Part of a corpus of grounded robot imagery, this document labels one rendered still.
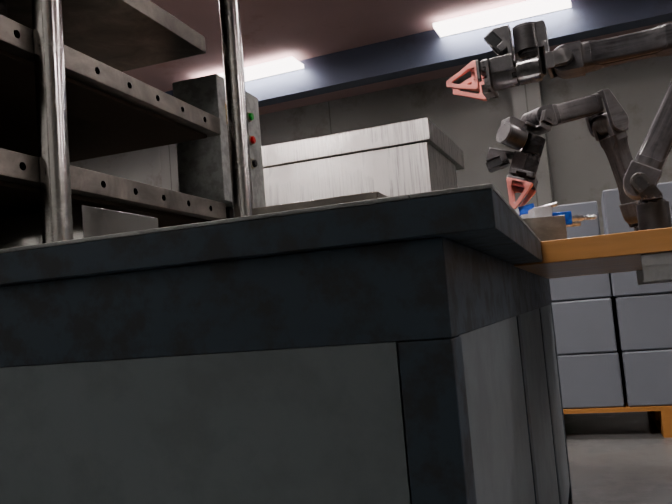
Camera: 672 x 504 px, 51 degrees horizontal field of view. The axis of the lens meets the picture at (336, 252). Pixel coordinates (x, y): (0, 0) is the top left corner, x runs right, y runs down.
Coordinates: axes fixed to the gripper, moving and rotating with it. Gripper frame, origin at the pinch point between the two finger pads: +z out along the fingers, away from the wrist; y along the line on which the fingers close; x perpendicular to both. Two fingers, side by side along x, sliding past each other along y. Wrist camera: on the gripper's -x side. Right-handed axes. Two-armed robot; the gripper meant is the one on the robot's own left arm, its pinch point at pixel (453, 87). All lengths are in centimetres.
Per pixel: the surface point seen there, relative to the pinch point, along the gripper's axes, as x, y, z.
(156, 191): 15, 19, 70
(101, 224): 25, 41, 68
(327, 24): -220, -426, 191
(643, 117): -128, -643, -68
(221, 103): -21, -29, 78
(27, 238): 27, 48, 82
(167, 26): -32, 5, 73
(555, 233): 38.0, 15.6, -19.2
